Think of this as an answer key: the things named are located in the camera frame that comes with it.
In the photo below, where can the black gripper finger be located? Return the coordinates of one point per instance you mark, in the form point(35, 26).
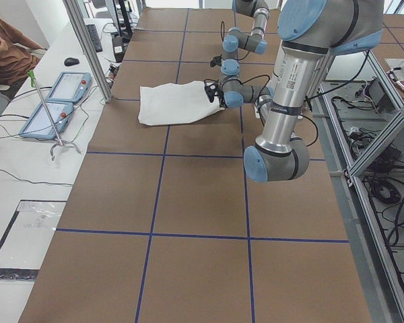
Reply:
point(222, 103)

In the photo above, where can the white long-sleeve printed shirt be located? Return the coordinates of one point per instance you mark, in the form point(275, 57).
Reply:
point(175, 104)

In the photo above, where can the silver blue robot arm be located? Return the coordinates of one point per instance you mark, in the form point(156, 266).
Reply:
point(309, 30)
point(236, 43)

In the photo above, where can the black keyboard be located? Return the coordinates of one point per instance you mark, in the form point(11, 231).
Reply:
point(94, 37)

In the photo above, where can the upper blue teach pendant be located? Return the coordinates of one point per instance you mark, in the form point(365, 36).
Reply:
point(70, 87)

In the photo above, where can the blue teach pendant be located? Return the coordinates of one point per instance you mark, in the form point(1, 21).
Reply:
point(39, 126)
point(70, 87)

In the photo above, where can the black computer mouse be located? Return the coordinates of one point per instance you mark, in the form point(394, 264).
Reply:
point(70, 61)

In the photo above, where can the lower blue teach pendant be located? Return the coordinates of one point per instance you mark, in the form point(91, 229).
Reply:
point(39, 126)

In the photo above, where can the seated person in brown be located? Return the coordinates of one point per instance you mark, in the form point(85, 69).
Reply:
point(16, 59)

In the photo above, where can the clear plastic bag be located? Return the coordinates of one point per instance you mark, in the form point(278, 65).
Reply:
point(27, 237)

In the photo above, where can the aluminium frame post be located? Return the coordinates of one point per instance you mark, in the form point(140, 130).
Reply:
point(79, 27)

